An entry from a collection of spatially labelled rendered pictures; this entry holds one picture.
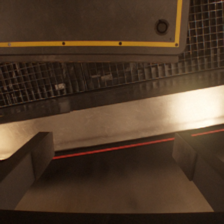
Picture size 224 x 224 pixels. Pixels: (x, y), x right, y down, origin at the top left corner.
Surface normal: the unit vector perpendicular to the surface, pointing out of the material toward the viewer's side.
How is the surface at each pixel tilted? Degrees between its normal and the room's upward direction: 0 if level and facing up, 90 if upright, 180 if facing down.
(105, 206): 67
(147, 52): 0
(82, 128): 0
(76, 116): 0
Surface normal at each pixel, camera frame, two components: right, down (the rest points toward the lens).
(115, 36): 0.00, 0.25
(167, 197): -0.16, -0.78
